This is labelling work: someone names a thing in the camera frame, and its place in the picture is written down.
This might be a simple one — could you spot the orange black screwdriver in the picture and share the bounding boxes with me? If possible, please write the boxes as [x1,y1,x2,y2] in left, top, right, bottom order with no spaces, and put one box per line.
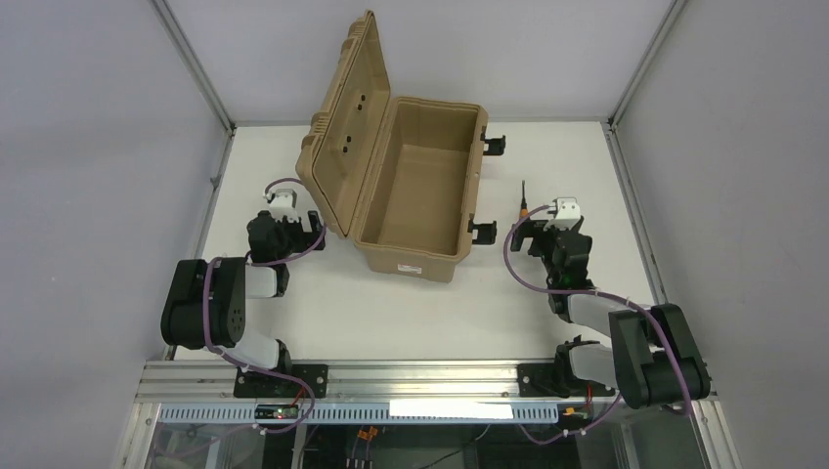
[519,180,529,218]

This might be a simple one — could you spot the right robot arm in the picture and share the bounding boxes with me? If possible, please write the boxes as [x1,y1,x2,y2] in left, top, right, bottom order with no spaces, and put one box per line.
[505,218,712,410]

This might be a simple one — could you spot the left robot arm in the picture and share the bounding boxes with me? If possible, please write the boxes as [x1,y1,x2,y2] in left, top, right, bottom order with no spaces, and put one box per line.
[160,210,326,375]

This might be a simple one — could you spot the tan plastic toolbox bin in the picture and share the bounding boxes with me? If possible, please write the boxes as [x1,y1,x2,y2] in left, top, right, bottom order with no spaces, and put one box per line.
[295,11,489,283]

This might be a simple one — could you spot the lower black toolbox latch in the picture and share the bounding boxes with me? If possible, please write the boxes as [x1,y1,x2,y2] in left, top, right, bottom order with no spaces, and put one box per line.
[467,214,498,245]

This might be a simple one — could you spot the black toolbox latch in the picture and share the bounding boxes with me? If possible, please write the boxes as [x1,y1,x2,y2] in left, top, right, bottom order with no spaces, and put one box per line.
[480,126,506,156]
[467,214,498,245]

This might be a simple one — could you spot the upper black toolbox latch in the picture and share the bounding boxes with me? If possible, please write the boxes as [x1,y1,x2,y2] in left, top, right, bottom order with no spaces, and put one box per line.
[480,126,506,156]

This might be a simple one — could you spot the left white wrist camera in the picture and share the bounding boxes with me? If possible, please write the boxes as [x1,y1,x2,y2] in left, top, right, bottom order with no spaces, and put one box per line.
[264,188,300,223]

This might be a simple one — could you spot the right aluminium frame post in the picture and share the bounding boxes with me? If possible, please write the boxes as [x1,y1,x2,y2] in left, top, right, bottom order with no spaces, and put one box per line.
[601,0,688,303]

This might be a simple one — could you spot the aluminium frame post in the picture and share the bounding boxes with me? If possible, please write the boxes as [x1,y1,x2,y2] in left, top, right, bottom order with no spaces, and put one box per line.
[150,0,236,362]
[601,0,688,303]

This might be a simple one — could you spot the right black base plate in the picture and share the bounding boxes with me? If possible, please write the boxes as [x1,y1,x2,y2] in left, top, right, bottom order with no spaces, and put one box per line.
[516,362,616,399]

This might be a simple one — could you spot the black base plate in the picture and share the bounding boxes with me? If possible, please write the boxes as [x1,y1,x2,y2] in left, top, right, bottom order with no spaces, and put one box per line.
[516,362,616,399]
[233,364,328,399]

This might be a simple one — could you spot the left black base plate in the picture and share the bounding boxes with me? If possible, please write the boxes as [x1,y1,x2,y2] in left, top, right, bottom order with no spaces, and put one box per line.
[233,364,328,399]

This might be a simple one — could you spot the aluminium mounting rail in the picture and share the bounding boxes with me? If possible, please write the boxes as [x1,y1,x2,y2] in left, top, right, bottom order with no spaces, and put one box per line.
[135,360,612,404]

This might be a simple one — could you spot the perforated cable tray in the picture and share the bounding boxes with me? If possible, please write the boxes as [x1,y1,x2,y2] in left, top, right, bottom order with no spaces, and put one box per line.
[158,400,559,425]

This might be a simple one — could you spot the left aluminium frame post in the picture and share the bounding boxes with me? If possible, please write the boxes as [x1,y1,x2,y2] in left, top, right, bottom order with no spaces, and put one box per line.
[150,0,236,362]

